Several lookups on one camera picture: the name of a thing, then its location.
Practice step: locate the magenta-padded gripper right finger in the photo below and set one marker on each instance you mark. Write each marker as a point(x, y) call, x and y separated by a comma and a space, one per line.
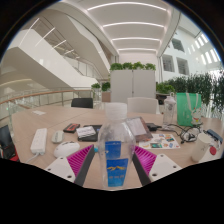
point(160, 166)

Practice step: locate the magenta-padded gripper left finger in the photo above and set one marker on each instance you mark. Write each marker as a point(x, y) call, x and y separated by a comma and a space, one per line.
point(63, 168)

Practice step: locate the clear tall water bottle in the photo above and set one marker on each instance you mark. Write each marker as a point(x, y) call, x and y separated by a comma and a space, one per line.
point(169, 110)

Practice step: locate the white computer mouse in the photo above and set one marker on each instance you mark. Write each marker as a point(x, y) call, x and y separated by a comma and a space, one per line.
point(66, 149)

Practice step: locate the colourful sticker sheet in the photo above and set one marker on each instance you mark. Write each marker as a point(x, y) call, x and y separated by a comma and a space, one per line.
point(163, 141)

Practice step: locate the small grey computer mouse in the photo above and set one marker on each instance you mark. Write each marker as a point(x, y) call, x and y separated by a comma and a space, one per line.
point(57, 136)

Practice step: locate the white power strip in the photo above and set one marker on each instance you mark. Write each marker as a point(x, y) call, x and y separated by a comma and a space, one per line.
point(39, 140)

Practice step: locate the small black pouch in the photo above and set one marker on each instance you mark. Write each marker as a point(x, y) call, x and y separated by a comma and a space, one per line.
point(151, 126)

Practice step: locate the red and black phone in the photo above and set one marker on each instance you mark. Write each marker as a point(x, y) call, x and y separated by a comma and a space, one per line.
point(71, 127)

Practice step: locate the white card stack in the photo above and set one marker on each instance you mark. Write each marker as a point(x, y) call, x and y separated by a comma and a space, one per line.
point(85, 131)

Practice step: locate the brown-edged tablet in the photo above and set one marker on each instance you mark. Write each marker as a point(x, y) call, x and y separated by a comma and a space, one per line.
point(140, 128)

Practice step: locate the white paper cup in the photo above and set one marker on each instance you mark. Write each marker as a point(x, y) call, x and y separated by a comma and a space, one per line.
point(201, 146)

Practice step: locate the black notebook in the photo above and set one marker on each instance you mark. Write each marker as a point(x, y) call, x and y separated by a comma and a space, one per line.
point(96, 132)

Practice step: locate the clear blue-labelled drink bottle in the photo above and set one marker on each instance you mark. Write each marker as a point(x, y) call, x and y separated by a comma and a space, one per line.
point(116, 143)

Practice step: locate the black and red bag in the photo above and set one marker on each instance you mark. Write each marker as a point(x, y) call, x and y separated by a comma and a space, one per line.
point(6, 143)

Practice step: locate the green tote bag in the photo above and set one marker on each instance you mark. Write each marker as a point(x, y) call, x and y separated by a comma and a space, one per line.
point(186, 110)

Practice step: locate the blue flat case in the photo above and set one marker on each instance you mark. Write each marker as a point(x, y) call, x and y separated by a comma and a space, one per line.
point(215, 135)

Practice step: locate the white chair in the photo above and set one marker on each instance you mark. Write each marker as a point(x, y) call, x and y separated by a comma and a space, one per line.
point(142, 105)

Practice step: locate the black chair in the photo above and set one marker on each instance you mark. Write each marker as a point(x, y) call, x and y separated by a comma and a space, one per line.
point(82, 102)

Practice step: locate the glass railing with wooden handrail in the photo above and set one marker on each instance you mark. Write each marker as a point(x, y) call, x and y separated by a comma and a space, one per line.
point(40, 98)

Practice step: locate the white planter cabinet with plants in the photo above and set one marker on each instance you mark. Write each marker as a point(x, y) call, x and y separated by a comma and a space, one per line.
point(132, 83)

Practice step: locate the wooden planter with plant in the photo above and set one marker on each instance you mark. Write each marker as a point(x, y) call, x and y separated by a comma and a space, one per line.
point(106, 91)

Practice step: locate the green hedge plants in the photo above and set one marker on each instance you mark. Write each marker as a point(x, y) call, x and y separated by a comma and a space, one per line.
point(196, 86)

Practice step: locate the ceiling light strips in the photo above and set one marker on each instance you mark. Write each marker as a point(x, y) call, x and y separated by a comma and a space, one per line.
point(131, 24)

